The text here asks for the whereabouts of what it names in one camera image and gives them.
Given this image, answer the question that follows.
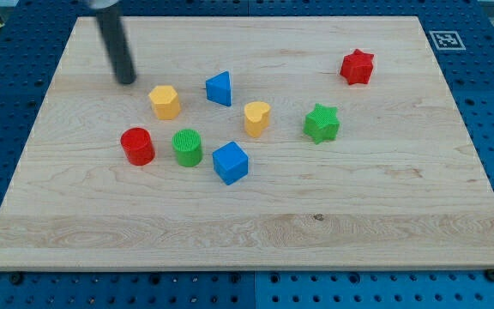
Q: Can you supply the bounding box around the green star block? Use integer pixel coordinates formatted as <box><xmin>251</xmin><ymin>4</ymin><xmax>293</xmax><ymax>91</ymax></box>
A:
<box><xmin>303</xmin><ymin>103</ymin><xmax>340</xmax><ymax>144</ymax></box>

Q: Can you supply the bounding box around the silver rod mount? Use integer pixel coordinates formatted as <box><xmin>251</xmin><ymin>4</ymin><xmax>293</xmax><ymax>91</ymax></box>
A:
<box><xmin>85</xmin><ymin>0</ymin><xmax>119</xmax><ymax>10</ymax></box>

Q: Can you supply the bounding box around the white fiducial marker tag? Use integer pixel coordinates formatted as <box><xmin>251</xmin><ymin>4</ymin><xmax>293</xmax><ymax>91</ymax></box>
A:
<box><xmin>430</xmin><ymin>30</ymin><xmax>466</xmax><ymax>51</ymax></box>

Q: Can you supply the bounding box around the blue triangle block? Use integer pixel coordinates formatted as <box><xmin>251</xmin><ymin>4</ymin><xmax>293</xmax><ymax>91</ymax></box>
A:
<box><xmin>206</xmin><ymin>71</ymin><xmax>232</xmax><ymax>106</ymax></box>

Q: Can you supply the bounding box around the red star block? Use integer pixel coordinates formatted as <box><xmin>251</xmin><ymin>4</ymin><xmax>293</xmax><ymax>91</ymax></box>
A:
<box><xmin>339</xmin><ymin>49</ymin><xmax>375</xmax><ymax>85</ymax></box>

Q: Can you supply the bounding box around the red cylinder block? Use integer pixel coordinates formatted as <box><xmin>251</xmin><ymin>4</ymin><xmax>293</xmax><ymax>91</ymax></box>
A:
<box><xmin>120</xmin><ymin>127</ymin><xmax>155</xmax><ymax>166</ymax></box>

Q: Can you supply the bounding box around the green cylinder block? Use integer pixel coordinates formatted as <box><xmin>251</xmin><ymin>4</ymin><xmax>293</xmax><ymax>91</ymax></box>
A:
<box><xmin>172</xmin><ymin>129</ymin><xmax>203</xmax><ymax>167</ymax></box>

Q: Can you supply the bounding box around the blue cube block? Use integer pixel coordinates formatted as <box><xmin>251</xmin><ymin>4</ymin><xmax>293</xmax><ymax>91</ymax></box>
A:
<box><xmin>212</xmin><ymin>142</ymin><xmax>249</xmax><ymax>185</ymax></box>

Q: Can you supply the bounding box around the yellow hexagon block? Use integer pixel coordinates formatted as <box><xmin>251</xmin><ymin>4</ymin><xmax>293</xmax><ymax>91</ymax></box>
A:
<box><xmin>148</xmin><ymin>85</ymin><xmax>181</xmax><ymax>120</ymax></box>

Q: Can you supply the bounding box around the wooden board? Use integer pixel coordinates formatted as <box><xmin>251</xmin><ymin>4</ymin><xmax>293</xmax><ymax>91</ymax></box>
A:
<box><xmin>0</xmin><ymin>16</ymin><xmax>494</xmax><ymax>272</ymax></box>

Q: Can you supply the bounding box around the yellow heart block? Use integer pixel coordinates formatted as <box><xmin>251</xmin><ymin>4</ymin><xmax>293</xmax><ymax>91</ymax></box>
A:
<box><xmin>244</xmin><ymin>101</ymin><xmax>271</xmax><ymax>137</ymax></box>

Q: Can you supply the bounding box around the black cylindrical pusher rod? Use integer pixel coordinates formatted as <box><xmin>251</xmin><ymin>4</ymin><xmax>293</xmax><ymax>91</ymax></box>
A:
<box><xmin>95</xmin><ymin>2</ymin><xmax>136</xmax><ymax>85</ymax></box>

